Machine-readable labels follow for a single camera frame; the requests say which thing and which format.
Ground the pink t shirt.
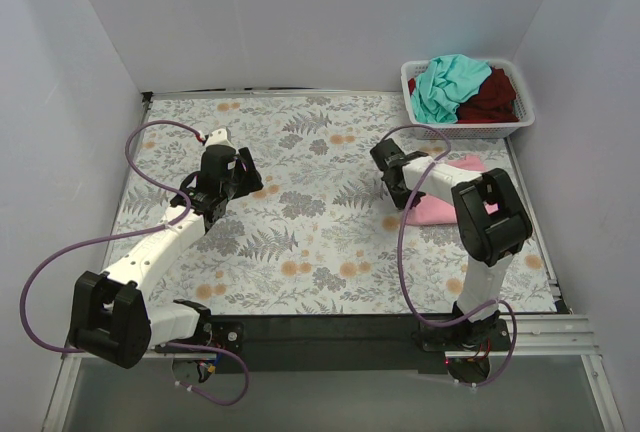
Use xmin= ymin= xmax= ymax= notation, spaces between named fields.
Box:
xmin=407 ymin=155 xmax=486 ymax=226

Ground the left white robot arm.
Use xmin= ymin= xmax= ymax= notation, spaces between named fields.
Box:
xmin=68 ymin=144 xmax=263 ymax=369

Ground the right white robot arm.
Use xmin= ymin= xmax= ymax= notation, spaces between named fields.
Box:
xmin=370 ymin=138 xmax=533 ymax=350

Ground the teal t shirt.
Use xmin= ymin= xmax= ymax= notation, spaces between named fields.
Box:
xmin=411 ymin=54 xmax=492 ymax=125

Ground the floral table mat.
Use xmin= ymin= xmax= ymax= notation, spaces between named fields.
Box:
xmin=94 ymin=94 xmax=559 ymax=316

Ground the white plastic basket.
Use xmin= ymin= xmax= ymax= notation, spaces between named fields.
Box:
xmin=400 ymin=57 xmax=535 ymax=139

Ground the dark red t shirt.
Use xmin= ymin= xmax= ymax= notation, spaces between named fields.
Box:
xmin=409 ymin=67 xmax=518 ymax=124

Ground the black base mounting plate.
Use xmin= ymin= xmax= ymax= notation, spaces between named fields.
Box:
xmin=163 ymin=315 xmax=511 ymax=382

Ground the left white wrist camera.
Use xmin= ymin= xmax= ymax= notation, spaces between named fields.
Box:
xmin=198 ymin=127 xmax=235 ymax=148

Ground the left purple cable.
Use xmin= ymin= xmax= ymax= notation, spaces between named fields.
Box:
xmin=19 ymin=121 xmax=251 ymax=407

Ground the aluminium frame rail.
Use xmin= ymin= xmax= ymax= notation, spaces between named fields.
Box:
xmin=44 ymin=314 xmax=623 ymax=431

